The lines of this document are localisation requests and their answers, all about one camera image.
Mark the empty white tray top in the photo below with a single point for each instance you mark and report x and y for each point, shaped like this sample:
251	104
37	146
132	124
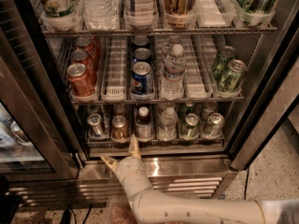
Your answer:
215	13

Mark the rear blue pepsi can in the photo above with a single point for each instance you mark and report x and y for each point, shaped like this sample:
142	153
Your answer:
140	41

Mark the open fridge door right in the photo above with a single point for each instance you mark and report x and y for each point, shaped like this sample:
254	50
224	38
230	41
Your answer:
278	96

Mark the empty white tray middle right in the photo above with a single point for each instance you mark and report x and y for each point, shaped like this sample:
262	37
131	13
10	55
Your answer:
196	82

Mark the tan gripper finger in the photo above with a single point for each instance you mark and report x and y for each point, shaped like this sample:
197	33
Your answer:
134	147
110	162

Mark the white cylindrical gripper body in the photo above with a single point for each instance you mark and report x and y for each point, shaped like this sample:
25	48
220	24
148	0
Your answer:
127	166

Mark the glass fridge door left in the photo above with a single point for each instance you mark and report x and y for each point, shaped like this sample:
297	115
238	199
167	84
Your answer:
33	91

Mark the front red soda can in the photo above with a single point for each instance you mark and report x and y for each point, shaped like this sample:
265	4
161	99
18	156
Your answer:
80	79

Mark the empty white tray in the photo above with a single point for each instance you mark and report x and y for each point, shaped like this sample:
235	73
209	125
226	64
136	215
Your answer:
114	78
196	82
215	13

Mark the shelf water bottle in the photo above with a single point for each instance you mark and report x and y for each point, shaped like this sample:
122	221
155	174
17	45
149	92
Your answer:
167	124
174	70
100	14

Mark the rear green can middle shelf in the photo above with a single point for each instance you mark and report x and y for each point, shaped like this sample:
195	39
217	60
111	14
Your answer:
224	55

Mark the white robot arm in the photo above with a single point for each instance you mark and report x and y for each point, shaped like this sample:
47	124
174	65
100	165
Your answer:
153	207

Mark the rear red soda can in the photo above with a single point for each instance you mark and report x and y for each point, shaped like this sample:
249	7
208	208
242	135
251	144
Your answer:
87	44

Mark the silver can bottom shelf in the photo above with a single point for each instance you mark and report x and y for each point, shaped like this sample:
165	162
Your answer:
96	124

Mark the green can bottom right front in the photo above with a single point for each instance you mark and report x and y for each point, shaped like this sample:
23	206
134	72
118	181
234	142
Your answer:
212	127

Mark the middle blue pepsi can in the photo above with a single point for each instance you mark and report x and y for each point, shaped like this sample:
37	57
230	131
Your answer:
141	55

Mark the blue pepsi can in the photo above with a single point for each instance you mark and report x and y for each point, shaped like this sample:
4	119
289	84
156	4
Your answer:
140	41
141	55
142	79

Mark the orange soda can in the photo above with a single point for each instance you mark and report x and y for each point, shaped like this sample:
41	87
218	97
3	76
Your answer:
120	128
119	110

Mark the steel fridge base grille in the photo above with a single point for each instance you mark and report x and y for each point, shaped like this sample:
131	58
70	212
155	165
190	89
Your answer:
196	177

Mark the middle red soda can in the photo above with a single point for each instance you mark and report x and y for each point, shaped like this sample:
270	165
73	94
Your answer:
83	56

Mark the dark drink bottle white cap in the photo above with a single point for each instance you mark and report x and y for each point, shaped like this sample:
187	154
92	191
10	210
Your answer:
144	123

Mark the front green can middle shelf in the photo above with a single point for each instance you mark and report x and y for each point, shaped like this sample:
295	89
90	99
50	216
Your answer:
232	75

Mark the front blue pepsi can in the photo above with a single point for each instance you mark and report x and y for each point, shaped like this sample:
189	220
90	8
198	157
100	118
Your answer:
142	79

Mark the bottom shelf water bottle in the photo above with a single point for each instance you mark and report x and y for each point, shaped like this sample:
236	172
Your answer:
167	124

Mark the green can bottom left front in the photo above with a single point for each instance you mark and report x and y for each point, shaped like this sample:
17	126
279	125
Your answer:
189	127

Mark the clear plastic bin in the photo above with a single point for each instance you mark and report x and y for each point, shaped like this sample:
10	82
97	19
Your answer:
119	211

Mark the top shelf water bottle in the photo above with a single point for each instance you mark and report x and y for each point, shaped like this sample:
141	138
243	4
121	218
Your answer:
100	14

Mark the empty white tray middle left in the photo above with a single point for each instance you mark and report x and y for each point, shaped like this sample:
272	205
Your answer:
114	78

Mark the red soda can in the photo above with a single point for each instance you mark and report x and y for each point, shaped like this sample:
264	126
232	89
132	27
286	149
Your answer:
80	79
83	56
87	44

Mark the middle shelf water bottle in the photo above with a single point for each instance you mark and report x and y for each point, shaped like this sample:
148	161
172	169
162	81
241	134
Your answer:
174	70

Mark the white labelled top bottle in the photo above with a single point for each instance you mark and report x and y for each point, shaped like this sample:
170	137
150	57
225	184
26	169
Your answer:
140	13

